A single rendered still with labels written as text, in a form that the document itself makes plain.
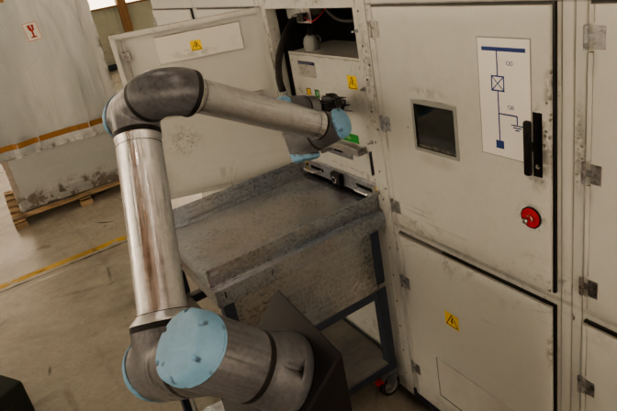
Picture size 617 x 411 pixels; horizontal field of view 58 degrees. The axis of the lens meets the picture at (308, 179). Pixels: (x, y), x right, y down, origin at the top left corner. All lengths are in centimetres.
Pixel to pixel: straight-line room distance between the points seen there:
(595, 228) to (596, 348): 34
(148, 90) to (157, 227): 31
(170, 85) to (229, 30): 108
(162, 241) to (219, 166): 127
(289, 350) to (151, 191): 48
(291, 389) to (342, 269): 91
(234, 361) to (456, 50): 93
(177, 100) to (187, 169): 125
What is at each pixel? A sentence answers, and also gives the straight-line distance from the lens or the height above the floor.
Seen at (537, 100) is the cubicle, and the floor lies 136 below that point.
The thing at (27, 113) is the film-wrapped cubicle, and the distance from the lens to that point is 518.
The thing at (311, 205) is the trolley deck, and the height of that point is 85.
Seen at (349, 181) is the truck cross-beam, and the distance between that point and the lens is 221.
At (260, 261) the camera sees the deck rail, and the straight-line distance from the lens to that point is 185.
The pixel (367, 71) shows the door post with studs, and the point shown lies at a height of 137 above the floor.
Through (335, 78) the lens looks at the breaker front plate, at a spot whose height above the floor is 131.
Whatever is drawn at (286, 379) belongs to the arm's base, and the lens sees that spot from 119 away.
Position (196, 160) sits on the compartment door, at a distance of 254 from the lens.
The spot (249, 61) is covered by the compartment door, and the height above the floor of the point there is 137.
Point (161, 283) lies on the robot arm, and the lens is 129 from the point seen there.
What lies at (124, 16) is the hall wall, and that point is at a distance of 1311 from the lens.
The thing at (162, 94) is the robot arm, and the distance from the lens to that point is 133.
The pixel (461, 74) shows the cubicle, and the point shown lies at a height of 140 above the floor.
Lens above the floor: 178
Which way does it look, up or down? 23 degrees down
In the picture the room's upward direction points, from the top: 11 degrees counter-clockwise
